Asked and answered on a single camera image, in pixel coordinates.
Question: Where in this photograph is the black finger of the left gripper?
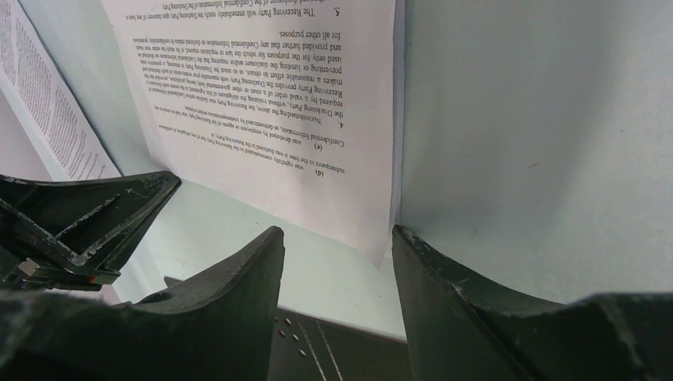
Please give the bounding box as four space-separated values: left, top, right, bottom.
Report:
1 171 182 291

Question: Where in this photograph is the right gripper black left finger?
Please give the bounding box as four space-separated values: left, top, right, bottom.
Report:
1 226 285 380

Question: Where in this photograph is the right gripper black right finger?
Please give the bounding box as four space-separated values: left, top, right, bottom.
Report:
392 225 672 380

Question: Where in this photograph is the printed paper sheet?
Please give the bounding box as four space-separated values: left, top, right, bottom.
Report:
1 1 120 181
102 1 406 265

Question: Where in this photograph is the red and black file folder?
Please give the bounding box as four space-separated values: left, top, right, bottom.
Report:
105 229 412 380

